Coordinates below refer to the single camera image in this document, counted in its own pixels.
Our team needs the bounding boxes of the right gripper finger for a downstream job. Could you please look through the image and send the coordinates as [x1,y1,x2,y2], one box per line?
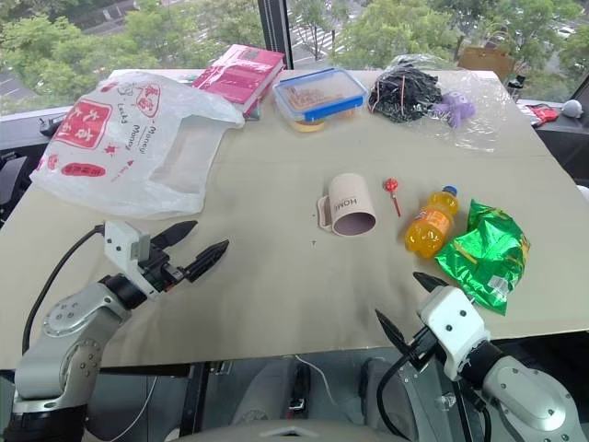
[412,271,443,293]
[375,308,411,361]

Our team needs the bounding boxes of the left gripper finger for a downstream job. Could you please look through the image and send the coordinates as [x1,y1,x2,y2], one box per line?
[184,238,230,284]
[149,220,199,252]

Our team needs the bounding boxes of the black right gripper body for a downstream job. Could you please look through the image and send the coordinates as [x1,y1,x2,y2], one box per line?
[404,327,442,370]

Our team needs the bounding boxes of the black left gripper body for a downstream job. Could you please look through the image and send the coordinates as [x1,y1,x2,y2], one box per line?
[137,250,188,293]

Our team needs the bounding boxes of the orange soda bottle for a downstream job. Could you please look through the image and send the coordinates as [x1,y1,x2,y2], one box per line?
[403,185,460,261]

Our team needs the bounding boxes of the green chip bag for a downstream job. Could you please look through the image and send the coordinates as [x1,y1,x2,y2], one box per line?
[433,198,532,317]

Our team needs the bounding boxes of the red lollipop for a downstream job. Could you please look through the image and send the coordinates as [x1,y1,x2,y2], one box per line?
[382,177,403,218]

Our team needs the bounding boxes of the white red-printed plastic bag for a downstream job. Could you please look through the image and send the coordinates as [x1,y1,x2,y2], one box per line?
[29,69,246,220]

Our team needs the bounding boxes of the beige HOME mug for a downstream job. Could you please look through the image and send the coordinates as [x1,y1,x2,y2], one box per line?
[316,172,377,237]

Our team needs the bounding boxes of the grey rounded robot leg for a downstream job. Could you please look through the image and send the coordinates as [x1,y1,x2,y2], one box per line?
[229,358,300,427]
[361,356,415,427]

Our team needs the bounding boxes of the grey robot torso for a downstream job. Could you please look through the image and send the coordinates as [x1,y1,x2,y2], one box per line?
[181,416,386,442]

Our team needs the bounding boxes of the clear plastic bag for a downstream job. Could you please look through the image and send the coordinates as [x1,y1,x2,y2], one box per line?
[367,52,513,154]

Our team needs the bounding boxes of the black tool on ledge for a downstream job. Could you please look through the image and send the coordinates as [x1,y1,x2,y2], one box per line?
[39,114,71,137]

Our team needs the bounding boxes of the pink hardcover book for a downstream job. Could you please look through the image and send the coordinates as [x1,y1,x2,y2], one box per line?
[191,43,287,116]

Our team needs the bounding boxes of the purple plush toy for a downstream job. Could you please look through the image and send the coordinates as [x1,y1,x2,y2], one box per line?
[432,90,478,130]

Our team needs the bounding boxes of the clear container blue lid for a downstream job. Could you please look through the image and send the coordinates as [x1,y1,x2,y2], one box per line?
[271,66,370,131]

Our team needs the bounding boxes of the black cabinet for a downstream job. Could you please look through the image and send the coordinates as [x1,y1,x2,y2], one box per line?
[536,117,589,188]

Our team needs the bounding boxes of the red packet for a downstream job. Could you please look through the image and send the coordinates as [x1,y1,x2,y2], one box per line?
[524,103,560,126]

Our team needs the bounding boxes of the brown cardboard box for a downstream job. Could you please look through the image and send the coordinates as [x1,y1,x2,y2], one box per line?
[457,45,516,80]

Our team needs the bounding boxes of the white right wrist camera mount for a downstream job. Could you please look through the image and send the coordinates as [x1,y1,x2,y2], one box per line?
[416,285,491,381]

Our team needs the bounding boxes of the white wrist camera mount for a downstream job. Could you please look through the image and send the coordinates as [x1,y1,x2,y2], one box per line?
[416,285,491,381]
[103,220,160,300]

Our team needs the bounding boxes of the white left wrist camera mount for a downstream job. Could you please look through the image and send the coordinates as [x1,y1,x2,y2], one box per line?
[103,220,160,300]

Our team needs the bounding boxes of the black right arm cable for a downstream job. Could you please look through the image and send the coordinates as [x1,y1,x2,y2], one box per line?
[376,354,489,442]

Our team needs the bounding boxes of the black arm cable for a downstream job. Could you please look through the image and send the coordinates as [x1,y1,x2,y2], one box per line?
[376,354,489,442]
[21,224,106,356]

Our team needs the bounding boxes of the thin white cable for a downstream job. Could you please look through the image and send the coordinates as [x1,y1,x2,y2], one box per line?
[294,354,342,416]

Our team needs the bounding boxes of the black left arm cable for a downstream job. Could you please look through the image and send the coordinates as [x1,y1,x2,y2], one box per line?
[21,224,106,356]

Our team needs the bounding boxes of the black cable bundle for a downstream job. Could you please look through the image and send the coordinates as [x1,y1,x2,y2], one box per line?
[367,68,445,124]

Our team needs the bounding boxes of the dark window frame post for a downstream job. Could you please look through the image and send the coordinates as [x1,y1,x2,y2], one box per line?
[259,0,296,71]

